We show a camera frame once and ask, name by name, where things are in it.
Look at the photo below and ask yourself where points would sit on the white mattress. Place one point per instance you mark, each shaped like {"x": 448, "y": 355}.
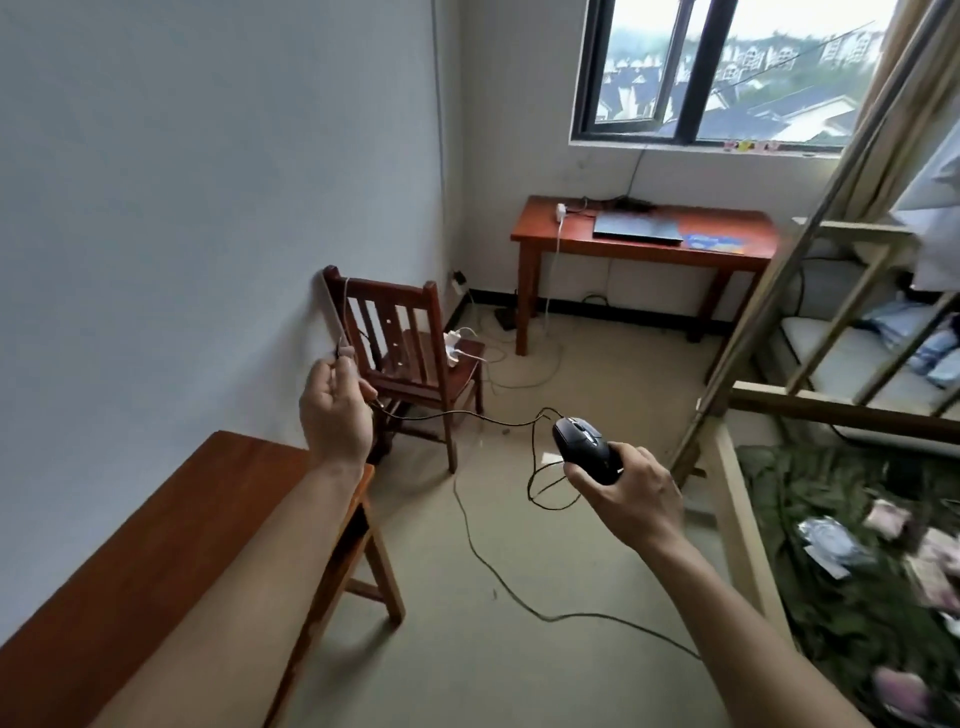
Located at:
{"x": 847, "y": 360}

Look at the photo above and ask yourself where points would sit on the white flat board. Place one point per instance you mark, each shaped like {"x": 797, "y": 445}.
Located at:
{"x": 334, "y": 311}

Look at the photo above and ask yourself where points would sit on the clear plastic packet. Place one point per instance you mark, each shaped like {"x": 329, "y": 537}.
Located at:
{"x": 832, "y": 541}

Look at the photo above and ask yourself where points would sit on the white hanging cloth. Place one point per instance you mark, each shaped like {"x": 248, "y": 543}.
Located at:
{"x": 934, "y": 217}

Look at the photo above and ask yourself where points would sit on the dark wooden chair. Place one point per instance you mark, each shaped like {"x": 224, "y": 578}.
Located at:
{"x": 420, "y": 352}

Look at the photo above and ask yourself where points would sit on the blue clothes pile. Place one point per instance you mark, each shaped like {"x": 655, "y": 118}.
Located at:
{"x": 919, "y": 337}

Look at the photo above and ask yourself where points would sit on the beige curtain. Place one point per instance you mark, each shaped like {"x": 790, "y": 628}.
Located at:
{"x": 892, "y": 127}

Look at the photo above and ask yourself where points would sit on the person's right thumb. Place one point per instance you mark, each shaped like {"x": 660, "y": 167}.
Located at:
{"x": 581, "y": 480}

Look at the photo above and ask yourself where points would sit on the white power strip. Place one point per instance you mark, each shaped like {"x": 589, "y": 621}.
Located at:
{"x": 452, "y": 349}

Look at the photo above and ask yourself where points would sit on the dark closed laptop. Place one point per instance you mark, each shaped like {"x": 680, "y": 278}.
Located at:
{"x": 637, "y": 227}

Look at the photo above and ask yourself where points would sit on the white charger plug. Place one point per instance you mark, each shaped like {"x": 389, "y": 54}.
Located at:
{"x": 561, "y": 213}

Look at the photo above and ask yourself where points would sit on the wooden bunk bed frame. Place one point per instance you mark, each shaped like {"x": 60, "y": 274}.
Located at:
{"x": 795, "y": 405}

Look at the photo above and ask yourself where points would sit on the person's left hand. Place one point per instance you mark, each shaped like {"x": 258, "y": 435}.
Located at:
{"x": 334, "y": 420}

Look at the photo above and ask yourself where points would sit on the black computer mouse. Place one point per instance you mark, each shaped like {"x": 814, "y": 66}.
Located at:
{"x": 585, "y": 448}

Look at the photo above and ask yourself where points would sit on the person's right hand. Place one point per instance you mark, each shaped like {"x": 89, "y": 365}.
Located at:
{"x": 637, "y": 506}

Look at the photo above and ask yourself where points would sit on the person's right forearm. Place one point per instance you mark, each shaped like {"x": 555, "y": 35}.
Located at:
{"x": 750, "y": 645}

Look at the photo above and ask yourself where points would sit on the wall power socket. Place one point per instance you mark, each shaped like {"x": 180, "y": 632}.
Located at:
{"x": 459, "y": 281}

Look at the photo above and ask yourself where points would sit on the black framed window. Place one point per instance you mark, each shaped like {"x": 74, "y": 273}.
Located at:
{"x": 701, "y": 67}

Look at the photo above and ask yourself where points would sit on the red-brown wooden desk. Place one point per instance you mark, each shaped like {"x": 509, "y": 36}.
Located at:
{"x": 645, "y": 244}

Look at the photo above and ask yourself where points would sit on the person's left thumb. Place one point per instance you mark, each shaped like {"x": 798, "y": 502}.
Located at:
{"x": 367, "y": 391}

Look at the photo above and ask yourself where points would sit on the green patterned blanket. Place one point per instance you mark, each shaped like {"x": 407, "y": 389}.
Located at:
{"x": 825, "y": 622}

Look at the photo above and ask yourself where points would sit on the person's left forearm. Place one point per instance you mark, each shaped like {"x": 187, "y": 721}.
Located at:
{"x": 247, "y": 600}

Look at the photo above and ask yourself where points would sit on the brown wooden table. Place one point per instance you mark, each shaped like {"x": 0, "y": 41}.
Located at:
{"x": 135, "y": 570}

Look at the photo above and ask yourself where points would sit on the pink cloth item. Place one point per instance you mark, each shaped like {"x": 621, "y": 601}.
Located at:
{"x": 887, "y": 519}

